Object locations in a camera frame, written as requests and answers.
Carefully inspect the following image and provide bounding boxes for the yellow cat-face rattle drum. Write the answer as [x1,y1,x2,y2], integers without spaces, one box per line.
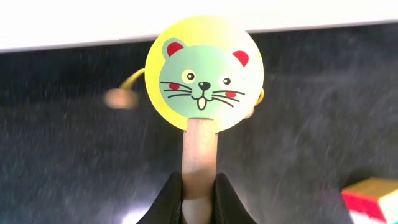
[104,15,265,224]

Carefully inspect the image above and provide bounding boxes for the many-coloured puzzle cube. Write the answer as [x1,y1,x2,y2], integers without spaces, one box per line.
[341,177,398,224]

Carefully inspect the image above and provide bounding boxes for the white shelf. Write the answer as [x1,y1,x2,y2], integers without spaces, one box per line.
[0,0,398,54]

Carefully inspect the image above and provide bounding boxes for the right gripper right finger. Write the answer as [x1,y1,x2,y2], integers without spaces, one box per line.
[213,172,259,224]

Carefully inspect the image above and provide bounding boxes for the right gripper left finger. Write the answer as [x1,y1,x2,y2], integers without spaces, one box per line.
[136,170,184,224]

